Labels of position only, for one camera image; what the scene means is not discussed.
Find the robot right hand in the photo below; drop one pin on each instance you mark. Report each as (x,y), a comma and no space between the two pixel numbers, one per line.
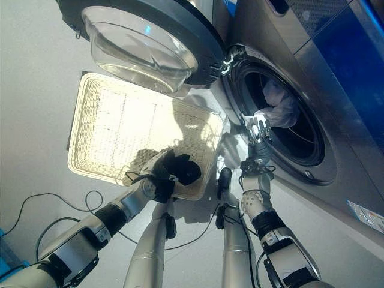
(260,135)

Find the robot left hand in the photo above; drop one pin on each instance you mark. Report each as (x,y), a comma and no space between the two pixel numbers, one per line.
(183,171)

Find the white garment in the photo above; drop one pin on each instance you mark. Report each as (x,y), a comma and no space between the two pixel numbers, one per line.
(280,108)

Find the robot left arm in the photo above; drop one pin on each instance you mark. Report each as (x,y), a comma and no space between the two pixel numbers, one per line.
(90,228)

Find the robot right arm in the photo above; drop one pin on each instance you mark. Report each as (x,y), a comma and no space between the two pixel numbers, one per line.
(270,216)

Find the silver front-load washing machine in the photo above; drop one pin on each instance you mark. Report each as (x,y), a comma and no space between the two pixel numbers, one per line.
(303,75)

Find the round washing machine door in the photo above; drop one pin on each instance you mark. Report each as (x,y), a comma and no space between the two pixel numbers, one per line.
(156,45)

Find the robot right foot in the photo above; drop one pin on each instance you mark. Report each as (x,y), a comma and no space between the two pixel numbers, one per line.
(225,178)

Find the white wicker laundry basket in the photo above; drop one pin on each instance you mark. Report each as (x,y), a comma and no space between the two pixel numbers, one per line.
(126,129)

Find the black door hinge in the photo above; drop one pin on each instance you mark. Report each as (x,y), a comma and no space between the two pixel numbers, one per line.
(229,63)

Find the robot left leg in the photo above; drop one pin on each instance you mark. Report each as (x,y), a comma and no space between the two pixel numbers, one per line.
(150,249)

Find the robot leg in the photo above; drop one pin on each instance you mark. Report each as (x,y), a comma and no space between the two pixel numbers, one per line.
(235,249)
(150,249)

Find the robot right leg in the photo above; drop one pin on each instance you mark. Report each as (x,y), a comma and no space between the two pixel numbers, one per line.
(235,249)

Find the blue white label sticker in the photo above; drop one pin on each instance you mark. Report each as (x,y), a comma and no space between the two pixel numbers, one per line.
(367,216)

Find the blue box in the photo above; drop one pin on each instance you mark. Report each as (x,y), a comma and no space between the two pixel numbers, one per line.
(9,258)

